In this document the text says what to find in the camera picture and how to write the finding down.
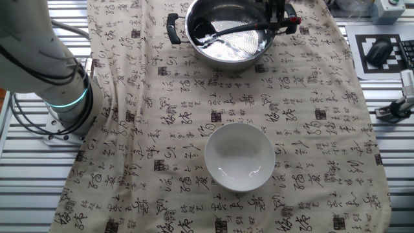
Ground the beige calligraphy tablecloth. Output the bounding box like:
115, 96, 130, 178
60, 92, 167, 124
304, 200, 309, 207
48, 0, 392, 233

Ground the black keyboard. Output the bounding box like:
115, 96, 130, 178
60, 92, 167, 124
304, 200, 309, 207
398, 39, 414, 71

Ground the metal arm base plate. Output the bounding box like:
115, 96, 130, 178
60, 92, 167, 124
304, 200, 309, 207
43, 109, 90, 147

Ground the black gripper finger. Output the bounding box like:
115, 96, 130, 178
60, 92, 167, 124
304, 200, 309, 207
264, 0, 273, 23
271, 2, 287, 32

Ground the black white marker board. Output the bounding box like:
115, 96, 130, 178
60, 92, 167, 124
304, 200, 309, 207
345, 24, 414, 81

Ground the camera ball mount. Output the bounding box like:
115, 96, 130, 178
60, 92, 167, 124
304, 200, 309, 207
375, 95, 414, 124

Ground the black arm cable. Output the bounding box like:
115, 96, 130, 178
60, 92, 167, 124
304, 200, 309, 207
0, 41, 95, 137

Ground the clear plastic container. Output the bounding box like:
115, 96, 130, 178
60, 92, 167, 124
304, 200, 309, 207
332, 0, 369, 22

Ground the small grey camera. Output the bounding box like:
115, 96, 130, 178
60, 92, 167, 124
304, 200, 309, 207
400, 69, 414, 98

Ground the white ceramic bowl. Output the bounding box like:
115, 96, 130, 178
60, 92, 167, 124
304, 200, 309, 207
204, 122, 276, 194

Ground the steel pot with black handles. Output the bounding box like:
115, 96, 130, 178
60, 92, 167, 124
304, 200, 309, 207
166, 0, 298, 71

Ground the grey box with green button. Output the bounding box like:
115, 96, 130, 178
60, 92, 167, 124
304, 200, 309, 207
368, 0, 407, 26

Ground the black ladle with red tip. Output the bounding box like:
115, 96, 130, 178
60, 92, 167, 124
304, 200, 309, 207
189, 15, 302, 46

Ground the black computer mouse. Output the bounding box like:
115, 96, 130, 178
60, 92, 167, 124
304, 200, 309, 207
365, 38, 395, 68

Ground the thick grey cable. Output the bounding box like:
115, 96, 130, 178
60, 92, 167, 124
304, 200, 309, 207
50, 19, 91, 40

